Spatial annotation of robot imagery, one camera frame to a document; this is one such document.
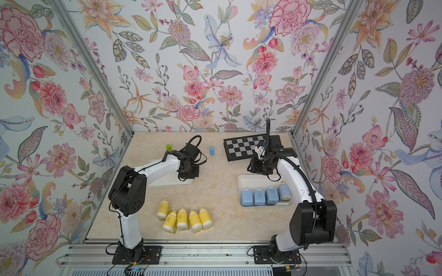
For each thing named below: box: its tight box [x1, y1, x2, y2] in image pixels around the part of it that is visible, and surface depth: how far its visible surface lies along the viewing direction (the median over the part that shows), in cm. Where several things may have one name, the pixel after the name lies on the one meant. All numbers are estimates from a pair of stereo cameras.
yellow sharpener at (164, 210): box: [156, 198, 172, 221], surface depth 81 cm
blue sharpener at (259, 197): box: [253, 188, 266, 206], surface depth 86 cm
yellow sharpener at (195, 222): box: [188, 209, 204, 233], surface depth 78 cm
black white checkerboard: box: [223, 133, 283, 162], surface depth 109 cm
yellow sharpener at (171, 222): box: [162, 210, 178, 235], surface depth 78 cm
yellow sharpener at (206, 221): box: [199, 207, 214, 231], surface depth 79 cm
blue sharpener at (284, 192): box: [277, 181, 292, 201], surface depth 86 cm
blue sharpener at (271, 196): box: [264, 186, 280, 206], surface depth 86 cm
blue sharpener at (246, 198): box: [240, 188, 254, 207], surface depth 87 cm
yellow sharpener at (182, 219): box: [176, 207, 189, 231], surface depth 79 cm
